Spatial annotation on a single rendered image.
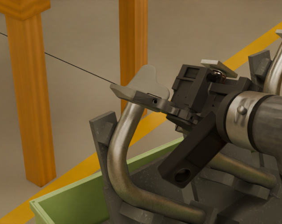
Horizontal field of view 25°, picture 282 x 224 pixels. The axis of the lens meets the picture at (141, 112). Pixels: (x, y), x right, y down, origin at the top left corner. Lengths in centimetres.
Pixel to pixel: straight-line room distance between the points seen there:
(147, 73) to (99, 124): 14
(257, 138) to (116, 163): 28
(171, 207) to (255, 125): 34
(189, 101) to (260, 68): 36
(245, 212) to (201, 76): 39
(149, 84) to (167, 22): 299
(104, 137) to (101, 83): 229
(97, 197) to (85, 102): 194
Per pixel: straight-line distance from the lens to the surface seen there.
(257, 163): 144
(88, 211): 125
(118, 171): 100
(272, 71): 119
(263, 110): 79
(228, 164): 113
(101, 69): 343
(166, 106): 88
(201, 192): 117
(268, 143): 78
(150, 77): 92
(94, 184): 122
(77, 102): 316
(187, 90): 90
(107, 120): 103
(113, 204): 108
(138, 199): 104
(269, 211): 124
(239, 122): 81
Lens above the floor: 174
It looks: 34 degrees down
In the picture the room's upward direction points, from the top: straight up
